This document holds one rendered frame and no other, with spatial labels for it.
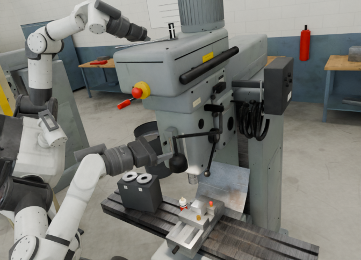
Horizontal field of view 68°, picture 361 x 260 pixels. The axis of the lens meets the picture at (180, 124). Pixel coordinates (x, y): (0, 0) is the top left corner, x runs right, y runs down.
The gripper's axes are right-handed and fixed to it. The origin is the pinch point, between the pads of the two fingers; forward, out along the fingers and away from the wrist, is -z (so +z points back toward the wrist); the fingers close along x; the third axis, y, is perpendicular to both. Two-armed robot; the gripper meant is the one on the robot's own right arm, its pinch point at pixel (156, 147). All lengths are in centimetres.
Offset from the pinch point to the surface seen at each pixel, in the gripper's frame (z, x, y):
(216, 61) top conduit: -30.2, 12.2, -22.5
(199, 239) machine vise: -20, -17, 56
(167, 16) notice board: -287, 443, 127
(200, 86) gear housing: -23.4, 10.5, -13.9
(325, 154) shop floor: -276, 24, 151
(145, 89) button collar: -0.5, 12.2, -16.2
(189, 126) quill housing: -18.6, 6.1, 1.5
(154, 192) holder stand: -18, 22, 65
